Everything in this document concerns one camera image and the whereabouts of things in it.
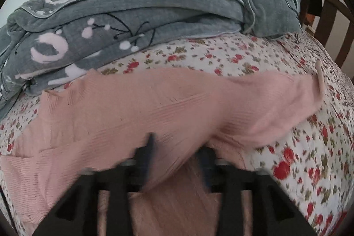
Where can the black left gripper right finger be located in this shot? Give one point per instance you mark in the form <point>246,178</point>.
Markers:
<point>273,212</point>

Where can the pink knit sweater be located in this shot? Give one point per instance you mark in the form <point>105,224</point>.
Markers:
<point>100,119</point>

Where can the grey patterned quilt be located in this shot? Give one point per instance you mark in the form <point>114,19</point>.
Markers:
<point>47,43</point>

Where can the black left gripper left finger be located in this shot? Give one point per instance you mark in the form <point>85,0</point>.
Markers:
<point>76,212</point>

